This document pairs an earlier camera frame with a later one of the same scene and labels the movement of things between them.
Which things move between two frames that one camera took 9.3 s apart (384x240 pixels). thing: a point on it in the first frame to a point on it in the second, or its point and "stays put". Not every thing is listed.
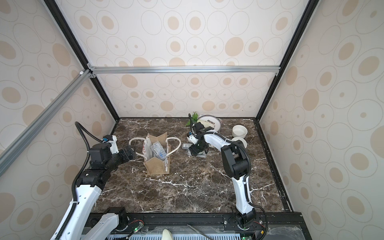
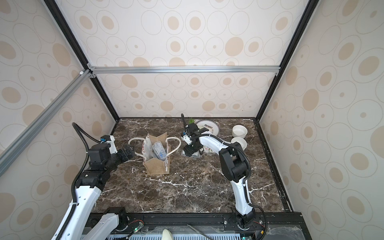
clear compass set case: (186, 145) to (196, 155)
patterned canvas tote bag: (153, 166) stays put
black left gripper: (127, 156) stays put
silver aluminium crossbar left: (12, 149) stays put
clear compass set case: (202, 154) to (159, 150)
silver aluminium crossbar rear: (110, 69) stays put
